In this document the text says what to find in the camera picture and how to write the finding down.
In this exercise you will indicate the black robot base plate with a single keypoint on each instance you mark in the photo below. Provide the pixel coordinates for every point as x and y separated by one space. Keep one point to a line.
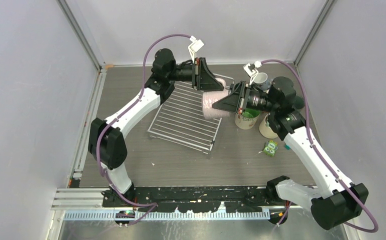
190 198

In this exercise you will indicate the aluminium front rail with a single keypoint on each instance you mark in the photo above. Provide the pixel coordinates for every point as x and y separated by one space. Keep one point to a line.
79 205

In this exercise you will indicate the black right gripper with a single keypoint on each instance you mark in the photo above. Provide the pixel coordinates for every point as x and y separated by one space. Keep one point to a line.
233 102

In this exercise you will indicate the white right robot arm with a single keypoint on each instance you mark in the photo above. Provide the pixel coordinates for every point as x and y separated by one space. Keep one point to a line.
336 198

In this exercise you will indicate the metal wire dish rack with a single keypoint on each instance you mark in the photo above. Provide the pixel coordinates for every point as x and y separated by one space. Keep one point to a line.
180 120

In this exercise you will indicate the small blue grey cup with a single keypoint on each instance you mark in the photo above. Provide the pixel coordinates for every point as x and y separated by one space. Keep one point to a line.
261 82

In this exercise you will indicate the green toy monster block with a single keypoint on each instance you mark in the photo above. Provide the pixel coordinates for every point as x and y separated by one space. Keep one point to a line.
270 148

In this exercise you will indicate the cream mug back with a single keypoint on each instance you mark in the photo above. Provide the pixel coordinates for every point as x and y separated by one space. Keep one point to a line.
266 130

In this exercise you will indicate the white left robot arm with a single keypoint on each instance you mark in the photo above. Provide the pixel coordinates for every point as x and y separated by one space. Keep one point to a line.
107 136

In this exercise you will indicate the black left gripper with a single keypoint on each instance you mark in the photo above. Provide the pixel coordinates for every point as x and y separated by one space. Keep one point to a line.
202 78

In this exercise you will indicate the cream mug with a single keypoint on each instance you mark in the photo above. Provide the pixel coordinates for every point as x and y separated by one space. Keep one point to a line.
266 130
247 119

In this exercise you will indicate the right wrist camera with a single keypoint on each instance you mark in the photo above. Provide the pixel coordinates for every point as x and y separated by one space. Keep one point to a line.
251 70

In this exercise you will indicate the cream mug front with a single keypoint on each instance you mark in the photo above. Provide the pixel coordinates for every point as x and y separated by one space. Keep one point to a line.
247 119

